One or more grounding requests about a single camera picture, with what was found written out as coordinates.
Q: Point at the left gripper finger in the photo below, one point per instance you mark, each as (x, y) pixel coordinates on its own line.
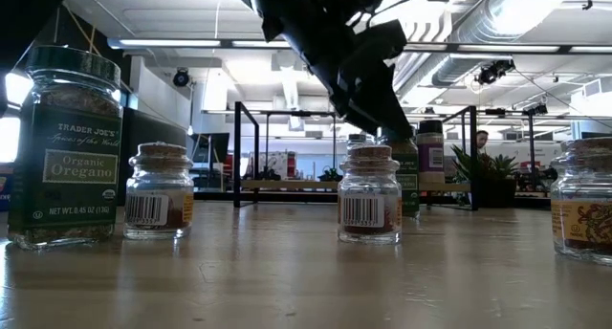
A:
(389, 109)
(356, 104)

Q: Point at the purple-label bottle black lid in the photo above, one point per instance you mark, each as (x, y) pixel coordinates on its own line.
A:
(430, 159)

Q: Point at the small cork-stoppered glass jar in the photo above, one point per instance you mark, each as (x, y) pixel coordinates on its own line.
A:
(583, 214)
(369, 209)
(158, 209)

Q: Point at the ceiling strip light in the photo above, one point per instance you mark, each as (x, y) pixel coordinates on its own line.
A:
(425, 47)
(507, 48)
(167, 42)
(258, 44)
(590, 49)

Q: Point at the person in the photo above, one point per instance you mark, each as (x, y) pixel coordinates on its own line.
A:
(482, 140)

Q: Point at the black track spotlight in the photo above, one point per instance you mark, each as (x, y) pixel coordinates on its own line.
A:
(492, 72)

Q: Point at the small potted succulent plant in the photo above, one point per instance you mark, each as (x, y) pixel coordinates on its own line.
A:
(492, 185)

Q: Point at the black tripod stand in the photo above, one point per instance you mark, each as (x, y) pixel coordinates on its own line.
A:
(531, 147)

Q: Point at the black monitor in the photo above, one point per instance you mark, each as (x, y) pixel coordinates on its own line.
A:
(215, 145)

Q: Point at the black round ceiling fixture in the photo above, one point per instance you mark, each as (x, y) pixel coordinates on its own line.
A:
(181, 78)

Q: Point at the black toaster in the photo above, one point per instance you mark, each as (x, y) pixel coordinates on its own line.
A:
(153, 128)

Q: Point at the blue plastic wrap box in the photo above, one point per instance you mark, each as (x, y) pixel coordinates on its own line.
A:
(4, 190)

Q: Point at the white wall poster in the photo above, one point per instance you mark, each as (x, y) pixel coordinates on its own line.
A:
(275, 164)

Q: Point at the wooden shelf with black frame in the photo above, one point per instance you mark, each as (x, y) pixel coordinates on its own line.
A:
(287, 185)

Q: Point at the black metal rig frame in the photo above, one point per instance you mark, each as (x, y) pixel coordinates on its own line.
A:
(296, 196)

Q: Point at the silver ventilation duct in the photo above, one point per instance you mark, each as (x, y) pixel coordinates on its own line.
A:
(483, 28)

